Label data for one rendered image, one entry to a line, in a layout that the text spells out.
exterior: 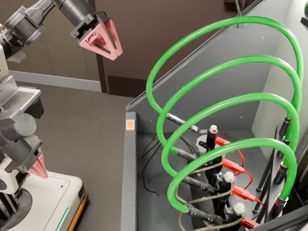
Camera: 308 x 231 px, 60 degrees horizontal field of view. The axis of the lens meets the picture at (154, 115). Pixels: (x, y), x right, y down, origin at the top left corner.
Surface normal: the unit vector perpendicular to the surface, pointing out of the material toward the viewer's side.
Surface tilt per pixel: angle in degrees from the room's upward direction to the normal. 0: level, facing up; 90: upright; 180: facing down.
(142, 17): 90
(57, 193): 0
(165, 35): 90
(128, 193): 0
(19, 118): 63
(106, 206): 0
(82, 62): 90
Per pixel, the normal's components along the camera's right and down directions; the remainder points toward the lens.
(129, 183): 0.00, -0.77
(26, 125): 0.87, -0.22
